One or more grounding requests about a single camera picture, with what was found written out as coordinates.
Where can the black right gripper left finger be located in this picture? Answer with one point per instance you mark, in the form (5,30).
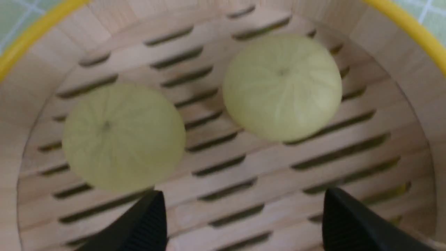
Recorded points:
(141,228)

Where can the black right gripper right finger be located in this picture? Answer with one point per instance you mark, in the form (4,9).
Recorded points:
(348,225)

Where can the yellow steamed bun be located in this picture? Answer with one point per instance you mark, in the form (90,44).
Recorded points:
(283,88)
(123,138)

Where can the bamboo steamer basket yellow rim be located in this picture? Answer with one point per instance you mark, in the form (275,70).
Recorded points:
(233,190)

